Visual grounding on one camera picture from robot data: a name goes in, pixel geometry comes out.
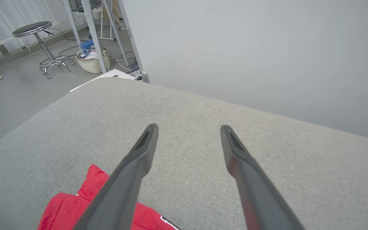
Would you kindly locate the white partition panel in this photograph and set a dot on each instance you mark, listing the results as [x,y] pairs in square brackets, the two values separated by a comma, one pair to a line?
[267,48]

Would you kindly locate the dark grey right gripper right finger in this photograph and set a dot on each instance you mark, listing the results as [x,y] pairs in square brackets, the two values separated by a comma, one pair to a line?
[257,198]

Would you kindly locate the grey partition foot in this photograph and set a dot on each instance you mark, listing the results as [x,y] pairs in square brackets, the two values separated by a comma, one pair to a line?
[145,77]

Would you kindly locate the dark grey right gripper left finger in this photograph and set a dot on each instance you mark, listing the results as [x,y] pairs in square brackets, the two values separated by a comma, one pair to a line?
[123,191]

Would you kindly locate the white power strip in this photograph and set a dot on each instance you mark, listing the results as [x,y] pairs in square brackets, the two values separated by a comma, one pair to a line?
[136,74]

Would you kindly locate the cream woven laundry basket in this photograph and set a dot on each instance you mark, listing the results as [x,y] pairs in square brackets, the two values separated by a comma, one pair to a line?
[93,62]

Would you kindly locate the grey metal frame post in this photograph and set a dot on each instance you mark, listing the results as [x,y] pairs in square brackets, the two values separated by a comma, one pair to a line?
[93,32]
[72,19]

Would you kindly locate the red and white jersey shirt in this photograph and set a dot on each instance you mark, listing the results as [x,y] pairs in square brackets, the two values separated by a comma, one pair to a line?
[65,210]

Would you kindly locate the round black chrome stool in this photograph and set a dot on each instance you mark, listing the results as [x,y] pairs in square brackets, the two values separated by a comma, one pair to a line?
[40,35]

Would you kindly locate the blue box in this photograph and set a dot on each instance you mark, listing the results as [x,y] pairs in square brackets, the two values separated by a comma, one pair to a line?
[87,44]

